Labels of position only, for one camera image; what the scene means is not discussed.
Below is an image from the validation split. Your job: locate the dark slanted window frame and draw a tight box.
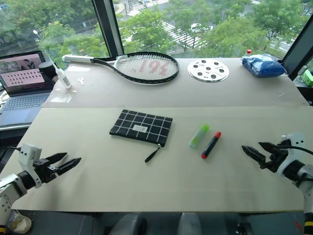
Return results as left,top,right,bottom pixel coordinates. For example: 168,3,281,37
280,17,313,83

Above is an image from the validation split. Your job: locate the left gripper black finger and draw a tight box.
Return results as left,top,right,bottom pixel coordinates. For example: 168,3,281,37
46,152,68,165
57,157,82,175

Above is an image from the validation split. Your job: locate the round metal disc with holes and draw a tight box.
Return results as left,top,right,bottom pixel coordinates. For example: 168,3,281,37
187,58,231,83

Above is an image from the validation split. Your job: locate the blue plastic bag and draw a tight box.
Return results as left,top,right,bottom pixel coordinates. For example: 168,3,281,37
241,54,287,79

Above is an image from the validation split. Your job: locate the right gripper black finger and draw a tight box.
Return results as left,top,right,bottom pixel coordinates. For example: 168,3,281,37
241,145,267,165
258,141,279,155

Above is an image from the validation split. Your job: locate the narrow beige table sheet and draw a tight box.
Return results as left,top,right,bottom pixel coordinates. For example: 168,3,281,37
41,57,311,109

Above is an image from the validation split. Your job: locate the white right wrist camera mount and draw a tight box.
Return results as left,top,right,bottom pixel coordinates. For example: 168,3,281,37
277,132,307,176

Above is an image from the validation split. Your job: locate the black and white tennis racket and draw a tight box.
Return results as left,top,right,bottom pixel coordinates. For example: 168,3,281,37
62,51,180,85

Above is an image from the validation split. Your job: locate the green highlighter pen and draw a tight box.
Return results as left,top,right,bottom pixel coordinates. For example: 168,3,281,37
188,124,211,149

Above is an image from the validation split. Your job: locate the white charger cable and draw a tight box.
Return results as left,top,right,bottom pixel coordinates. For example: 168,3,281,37
294,65,308,84

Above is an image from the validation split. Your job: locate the black marker with red caps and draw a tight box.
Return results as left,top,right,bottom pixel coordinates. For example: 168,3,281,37
201,131,222,160

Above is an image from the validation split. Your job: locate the black grid pencil pouch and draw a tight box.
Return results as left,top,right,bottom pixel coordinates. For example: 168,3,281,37
109,109,174,164

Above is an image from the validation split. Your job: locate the clear plastic sheet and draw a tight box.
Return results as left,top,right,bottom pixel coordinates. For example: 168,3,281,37
42,87,78,104

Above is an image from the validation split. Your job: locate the large beige table sheet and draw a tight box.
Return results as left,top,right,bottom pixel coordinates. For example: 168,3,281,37
10,105,313,213

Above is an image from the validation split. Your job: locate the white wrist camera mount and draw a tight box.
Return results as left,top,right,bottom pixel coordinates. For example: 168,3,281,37
277,132,307,176
19,143,43,189

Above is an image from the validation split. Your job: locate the grey open laptop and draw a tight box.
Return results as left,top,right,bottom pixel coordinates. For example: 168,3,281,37
0,50,56,127

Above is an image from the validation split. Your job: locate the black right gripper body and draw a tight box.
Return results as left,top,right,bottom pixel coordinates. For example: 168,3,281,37
259,146,290,173

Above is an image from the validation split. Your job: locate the dark window frame post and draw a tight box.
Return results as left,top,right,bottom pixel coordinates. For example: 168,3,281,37
91,0,126,56

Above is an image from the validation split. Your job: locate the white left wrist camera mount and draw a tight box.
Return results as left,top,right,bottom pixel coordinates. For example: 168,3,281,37
19,143,43,189

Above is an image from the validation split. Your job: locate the black cylinder speaker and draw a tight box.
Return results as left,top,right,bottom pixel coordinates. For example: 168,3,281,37
39,62,55,83

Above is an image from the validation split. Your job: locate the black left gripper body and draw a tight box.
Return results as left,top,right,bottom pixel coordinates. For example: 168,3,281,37
33,158,61,184

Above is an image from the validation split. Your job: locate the white nozzle glue bottle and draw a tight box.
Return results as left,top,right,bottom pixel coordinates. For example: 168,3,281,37
45,49,73,90

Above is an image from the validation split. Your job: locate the green box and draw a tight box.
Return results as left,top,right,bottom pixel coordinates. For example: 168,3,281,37
303,65,313,87

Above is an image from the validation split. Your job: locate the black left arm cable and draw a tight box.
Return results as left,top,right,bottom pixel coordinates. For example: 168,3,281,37
0,146,23,169

